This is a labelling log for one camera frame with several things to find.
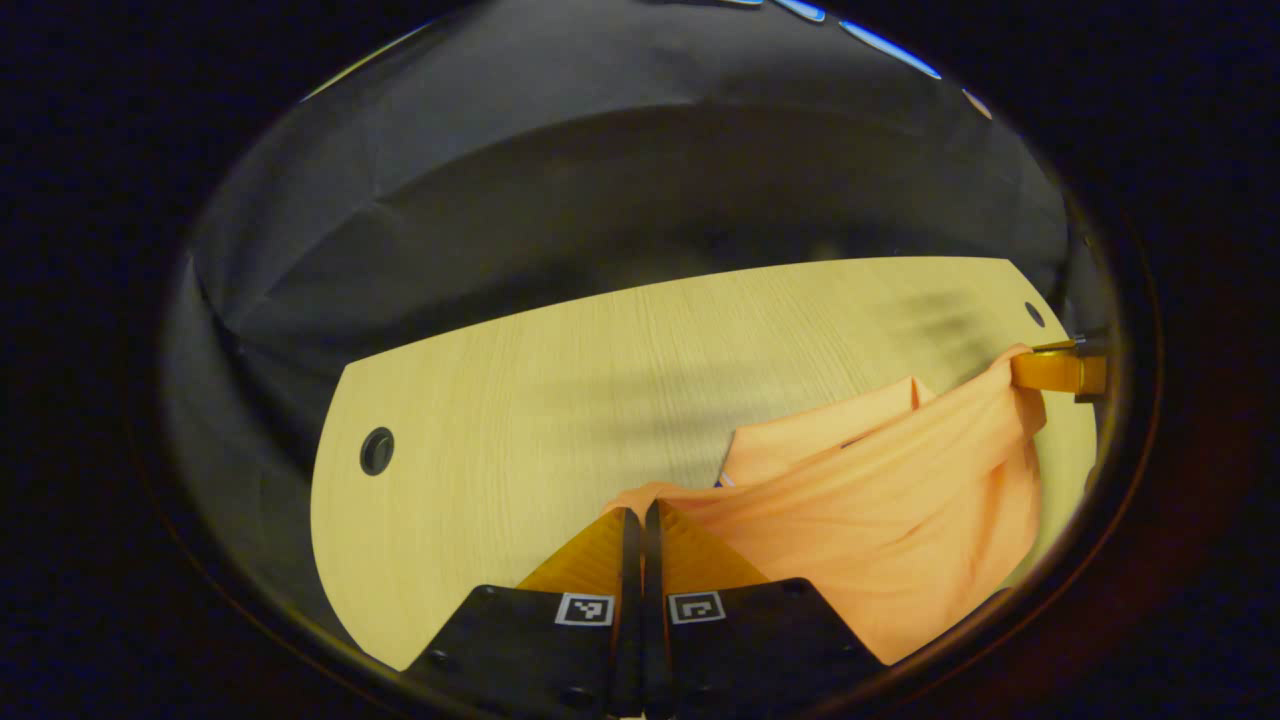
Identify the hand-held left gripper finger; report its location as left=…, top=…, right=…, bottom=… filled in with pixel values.
left=405, top=506, right=642, bottom=719
left=643, top=500, right=886, bottom=719

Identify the orange T-shirt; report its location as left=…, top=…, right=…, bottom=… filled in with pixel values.
left=605, top=345, right=1049, bottom=666

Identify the black backdrop cloth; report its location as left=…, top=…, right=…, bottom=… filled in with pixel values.
left=160, top=0, right=1111, bottom=641

